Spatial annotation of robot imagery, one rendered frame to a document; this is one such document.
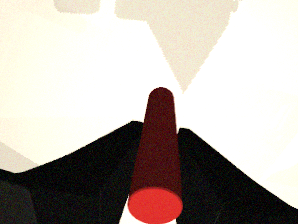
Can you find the red peg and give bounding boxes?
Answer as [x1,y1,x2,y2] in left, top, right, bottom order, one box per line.
[128,87,182,224]

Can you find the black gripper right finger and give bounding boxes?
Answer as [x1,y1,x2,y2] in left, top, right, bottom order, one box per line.
[176,127,298,224]

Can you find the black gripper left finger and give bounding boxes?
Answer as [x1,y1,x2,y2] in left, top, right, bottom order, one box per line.
[0,120,144,224]

